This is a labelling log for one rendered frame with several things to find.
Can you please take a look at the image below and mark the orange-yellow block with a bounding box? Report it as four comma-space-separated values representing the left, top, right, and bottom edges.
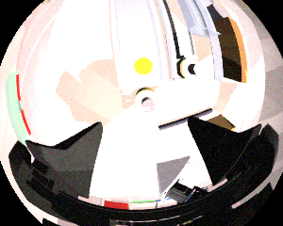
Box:
207, 114, 236, 131

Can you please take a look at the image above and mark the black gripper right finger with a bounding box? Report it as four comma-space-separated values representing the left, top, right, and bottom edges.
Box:
187, 116, 262, 186

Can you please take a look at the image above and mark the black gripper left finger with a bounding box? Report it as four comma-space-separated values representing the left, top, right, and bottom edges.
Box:
25, 121, 104, 199

